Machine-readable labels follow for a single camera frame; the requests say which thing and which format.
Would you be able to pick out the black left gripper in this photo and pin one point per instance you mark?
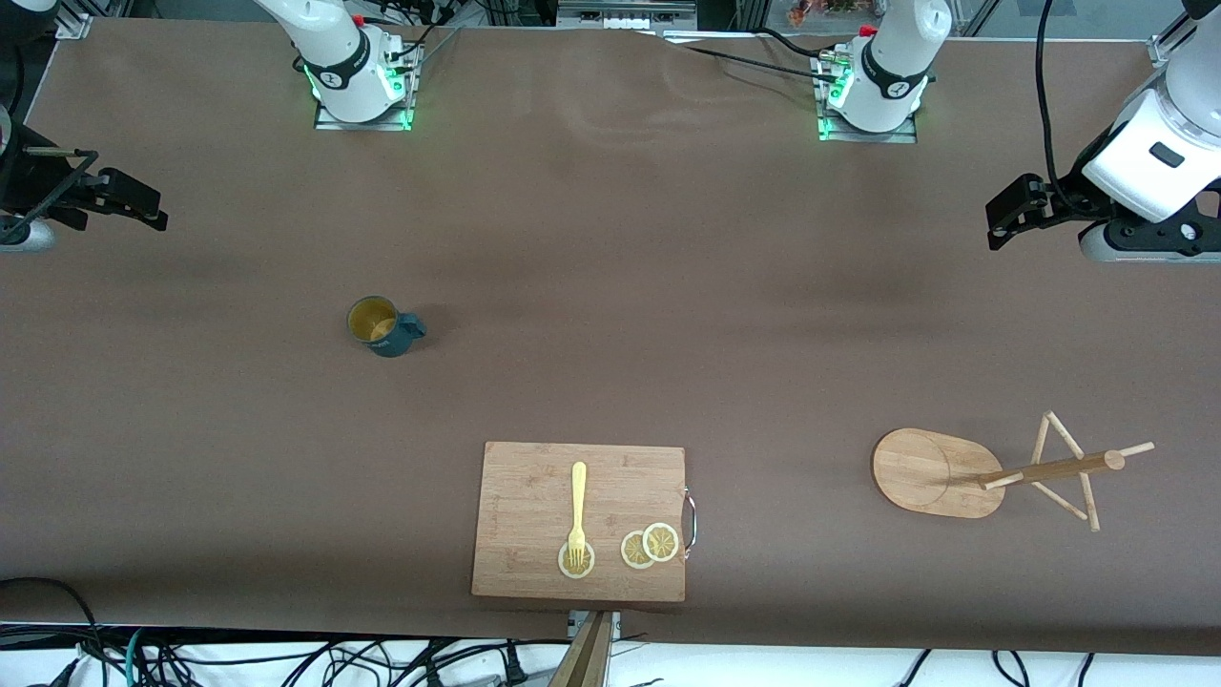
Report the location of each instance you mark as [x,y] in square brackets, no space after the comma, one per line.
[1066,198]

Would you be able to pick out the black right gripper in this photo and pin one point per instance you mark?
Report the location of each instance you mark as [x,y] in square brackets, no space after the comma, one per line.
[27,177]

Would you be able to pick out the teal mug yellow inside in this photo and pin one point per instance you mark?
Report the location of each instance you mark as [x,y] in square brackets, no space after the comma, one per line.
[382,329]

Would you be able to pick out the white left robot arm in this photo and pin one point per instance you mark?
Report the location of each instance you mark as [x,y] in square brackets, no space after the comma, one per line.
[1159,143]

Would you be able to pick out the wooden mug rack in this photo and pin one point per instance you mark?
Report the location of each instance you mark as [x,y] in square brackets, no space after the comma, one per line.
[930,472]

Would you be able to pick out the brown table mat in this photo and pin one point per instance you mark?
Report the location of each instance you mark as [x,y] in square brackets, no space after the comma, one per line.
[610,286]

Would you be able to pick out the white power strip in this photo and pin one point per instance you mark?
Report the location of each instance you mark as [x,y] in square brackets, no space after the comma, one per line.
[625,14]

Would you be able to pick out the lemon slice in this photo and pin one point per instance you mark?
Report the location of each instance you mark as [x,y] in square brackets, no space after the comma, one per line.
[576,567]
[632,551]
[661,542]

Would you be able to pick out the yellow plastic fork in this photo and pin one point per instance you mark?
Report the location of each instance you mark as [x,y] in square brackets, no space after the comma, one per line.
[578,496]

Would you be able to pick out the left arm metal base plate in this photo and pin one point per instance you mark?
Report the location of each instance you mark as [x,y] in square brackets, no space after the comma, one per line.
[906,134]

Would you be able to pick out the aluminium corner bracket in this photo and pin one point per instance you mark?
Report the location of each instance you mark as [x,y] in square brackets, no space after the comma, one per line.
[74,27]

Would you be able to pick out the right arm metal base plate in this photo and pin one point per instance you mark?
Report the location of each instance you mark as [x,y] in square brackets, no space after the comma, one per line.
[329,124]

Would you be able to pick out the aluminium frame profile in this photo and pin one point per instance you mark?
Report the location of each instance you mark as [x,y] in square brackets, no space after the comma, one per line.
[1171,38]

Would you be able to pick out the small metal bracket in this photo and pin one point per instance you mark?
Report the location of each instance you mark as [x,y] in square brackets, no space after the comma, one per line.
[613,622]

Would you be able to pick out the wooden post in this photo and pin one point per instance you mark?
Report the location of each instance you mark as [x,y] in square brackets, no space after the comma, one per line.
[584,658]

